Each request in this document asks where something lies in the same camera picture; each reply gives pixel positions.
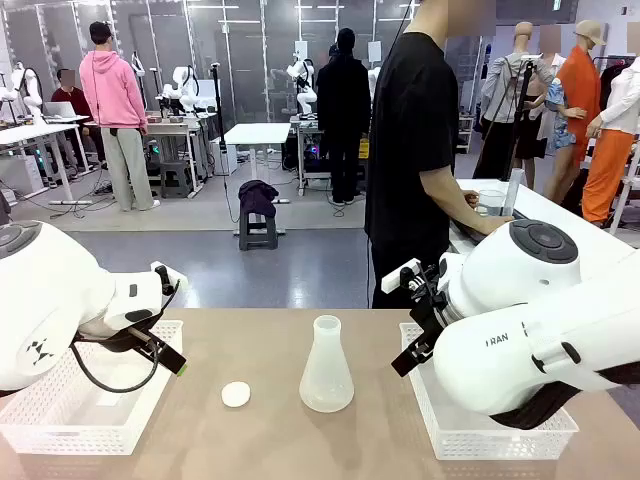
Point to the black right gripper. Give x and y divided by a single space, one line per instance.
430 310

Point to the mannequin in blue dress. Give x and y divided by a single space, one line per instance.
557 120

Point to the white round flask stopper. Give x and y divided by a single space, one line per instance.
236 394

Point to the mannequin in grey shirt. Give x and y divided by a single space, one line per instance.
505 85

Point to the person in black T-shirt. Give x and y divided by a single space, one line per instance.
400 125

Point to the silver laptop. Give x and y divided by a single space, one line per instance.
60 110

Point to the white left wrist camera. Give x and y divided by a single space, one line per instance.
177 281

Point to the translucent plastic conical flask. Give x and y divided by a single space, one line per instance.
326 380

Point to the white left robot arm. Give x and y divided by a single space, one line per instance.
50 290

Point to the person dressed all black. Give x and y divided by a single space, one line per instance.
345 100

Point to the white perforated plastic basket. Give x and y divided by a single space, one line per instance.
500 445
75 430

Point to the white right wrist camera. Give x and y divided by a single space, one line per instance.
400 277

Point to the empty white table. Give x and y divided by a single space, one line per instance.
257 134

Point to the white computer tower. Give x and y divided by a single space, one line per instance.
227 157

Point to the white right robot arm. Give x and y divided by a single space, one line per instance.
500 280

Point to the seated person in red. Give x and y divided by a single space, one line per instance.
72 97

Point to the white desk with clutter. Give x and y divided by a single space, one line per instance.
170 127

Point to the black tripod pole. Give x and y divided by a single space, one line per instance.
218 115

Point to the person's left hand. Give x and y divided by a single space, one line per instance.
471 200

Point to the dark plastic stool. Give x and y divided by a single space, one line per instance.
258 244

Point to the mannequin with orange trousers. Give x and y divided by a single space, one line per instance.
607 165

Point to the black camera tripod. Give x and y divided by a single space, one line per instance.
520 105

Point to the long white desk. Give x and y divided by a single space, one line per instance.
30 132

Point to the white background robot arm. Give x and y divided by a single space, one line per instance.
187 90

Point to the person's right forearm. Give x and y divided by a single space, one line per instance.
450 205

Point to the mannequin in orange jacket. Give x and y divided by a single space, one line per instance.
582 90

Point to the grey step stool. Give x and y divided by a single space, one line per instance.
176 180

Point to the clear plastic beaker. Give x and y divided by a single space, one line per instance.
491 202

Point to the white background robot torso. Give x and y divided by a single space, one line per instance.
32 90

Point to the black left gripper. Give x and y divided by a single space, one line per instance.
120 342

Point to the dark grey tray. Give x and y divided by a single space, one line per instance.
465 232

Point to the person in pink hoodie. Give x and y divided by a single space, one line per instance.
112 85

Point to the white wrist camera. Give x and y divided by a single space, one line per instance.
177 281
400 277

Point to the dark purple cloth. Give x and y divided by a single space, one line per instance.
257 197

